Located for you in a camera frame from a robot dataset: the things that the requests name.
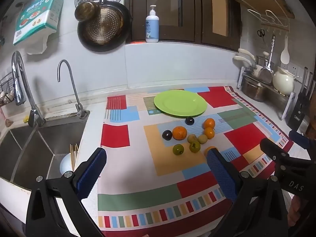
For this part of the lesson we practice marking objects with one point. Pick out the tall chrome faucet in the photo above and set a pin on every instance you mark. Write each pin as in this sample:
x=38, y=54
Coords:
x=18, y=79

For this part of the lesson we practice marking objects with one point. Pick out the black knife block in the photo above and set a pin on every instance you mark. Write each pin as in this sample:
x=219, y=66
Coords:
x=300, y=108

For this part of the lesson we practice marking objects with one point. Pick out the steel skimmer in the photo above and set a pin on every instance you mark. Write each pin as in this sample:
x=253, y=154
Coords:
x=266, y=75

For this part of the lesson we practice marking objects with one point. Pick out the dark purple plum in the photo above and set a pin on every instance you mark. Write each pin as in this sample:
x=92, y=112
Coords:
x=167, y=135
x=189, y=120

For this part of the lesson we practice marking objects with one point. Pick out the black frying pan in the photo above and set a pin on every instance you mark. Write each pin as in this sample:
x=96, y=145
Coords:
x=108, y=45

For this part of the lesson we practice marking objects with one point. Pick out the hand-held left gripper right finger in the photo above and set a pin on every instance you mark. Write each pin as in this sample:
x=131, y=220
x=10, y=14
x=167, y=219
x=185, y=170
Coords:
x=222, y=175

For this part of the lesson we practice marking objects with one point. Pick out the slim gooseneck faucet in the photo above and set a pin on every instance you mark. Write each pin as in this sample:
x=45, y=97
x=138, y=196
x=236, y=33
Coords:
x=71, y=79

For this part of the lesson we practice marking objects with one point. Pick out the yellowish round fruit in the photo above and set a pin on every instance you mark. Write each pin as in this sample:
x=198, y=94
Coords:
x=192, y=138
x=203, y=139

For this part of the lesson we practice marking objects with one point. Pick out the white ceramic pot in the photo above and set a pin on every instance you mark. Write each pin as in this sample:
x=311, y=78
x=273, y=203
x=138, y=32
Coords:
x=282, y=81

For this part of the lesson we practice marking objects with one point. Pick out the green white tissue box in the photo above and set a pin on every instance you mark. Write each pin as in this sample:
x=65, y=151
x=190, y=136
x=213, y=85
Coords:
x=37, y=14

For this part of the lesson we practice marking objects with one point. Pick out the stainless steel sink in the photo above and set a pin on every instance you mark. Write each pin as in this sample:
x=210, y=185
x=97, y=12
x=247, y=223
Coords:
x=29, y=148

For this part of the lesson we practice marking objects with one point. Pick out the white bowl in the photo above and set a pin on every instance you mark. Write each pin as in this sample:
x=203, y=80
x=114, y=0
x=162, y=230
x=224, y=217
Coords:
x=65, y=164

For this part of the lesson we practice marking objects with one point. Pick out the metal colander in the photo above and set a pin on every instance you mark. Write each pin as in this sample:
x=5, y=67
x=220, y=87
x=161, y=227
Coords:
x=103, y=24

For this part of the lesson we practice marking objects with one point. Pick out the small brass pot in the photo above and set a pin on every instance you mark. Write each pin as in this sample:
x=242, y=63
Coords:
x=86, y=11

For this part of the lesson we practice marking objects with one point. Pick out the white pump soap bottle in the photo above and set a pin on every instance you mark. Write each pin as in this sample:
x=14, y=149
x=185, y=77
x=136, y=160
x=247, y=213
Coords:
x=152, y=27

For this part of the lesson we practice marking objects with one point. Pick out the large steel pot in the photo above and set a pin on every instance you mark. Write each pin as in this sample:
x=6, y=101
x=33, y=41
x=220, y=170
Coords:
x=254, y=90

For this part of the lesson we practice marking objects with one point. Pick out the white rice paddle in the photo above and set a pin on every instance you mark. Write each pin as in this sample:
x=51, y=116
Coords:
x=284, y=55

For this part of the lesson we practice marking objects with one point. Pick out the metal dish rack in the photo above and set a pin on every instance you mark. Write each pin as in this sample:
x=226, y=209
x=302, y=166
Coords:
x=287, y=106

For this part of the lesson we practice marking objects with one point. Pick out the dark wooden window frame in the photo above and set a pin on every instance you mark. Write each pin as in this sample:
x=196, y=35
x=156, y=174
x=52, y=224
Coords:
x=190, y=9

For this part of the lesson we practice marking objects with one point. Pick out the white plastic bag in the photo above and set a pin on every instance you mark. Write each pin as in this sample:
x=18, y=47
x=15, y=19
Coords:
x=37, y=47

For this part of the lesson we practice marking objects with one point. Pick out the wooden cutting board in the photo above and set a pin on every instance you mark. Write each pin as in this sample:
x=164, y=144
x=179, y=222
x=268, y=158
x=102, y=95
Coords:
x=266, y=2

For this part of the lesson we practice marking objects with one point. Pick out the person's right hand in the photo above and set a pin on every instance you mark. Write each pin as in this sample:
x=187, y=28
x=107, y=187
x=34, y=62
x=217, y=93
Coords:
x=295, y=212

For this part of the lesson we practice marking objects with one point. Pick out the small mandarin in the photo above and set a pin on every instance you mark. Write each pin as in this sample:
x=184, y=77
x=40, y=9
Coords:
x=209, y=123
x=209, y=133
x=209, y=149

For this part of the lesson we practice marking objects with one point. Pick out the yellow sponge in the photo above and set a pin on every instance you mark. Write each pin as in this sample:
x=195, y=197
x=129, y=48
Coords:
x=26, y=119

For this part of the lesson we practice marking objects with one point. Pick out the black scissors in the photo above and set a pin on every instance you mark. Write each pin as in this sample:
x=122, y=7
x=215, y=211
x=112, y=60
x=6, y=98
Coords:
x=261, y=33

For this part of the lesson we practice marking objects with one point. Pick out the large orange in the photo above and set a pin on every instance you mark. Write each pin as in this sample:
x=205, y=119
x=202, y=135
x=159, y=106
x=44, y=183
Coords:
x=179, y=132

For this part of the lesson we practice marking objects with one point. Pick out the colourful patterned tablecloth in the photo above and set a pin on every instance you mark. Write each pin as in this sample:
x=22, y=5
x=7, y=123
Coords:
x=160, y=160

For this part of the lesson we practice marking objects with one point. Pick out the steel pot with lid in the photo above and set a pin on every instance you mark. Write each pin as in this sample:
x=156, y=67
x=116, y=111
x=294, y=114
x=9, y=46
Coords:
x=262, y=60

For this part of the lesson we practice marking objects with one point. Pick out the green round fruit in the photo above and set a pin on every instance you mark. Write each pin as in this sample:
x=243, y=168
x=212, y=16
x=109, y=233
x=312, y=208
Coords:
x=194, y=146
x=177, y=149

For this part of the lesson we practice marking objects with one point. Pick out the white wall socket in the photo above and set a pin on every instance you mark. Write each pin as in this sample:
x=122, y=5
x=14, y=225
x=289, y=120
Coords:
x=297, y=72

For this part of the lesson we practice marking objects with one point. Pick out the green plate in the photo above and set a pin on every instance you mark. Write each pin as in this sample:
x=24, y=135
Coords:
x=180, y=103

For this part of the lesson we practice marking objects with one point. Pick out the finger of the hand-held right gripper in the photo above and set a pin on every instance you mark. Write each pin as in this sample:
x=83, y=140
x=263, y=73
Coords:
x=298, y=138
x=271, y=149

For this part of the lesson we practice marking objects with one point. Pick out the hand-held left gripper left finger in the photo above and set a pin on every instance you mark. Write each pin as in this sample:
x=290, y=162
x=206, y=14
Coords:
x=92, y=172

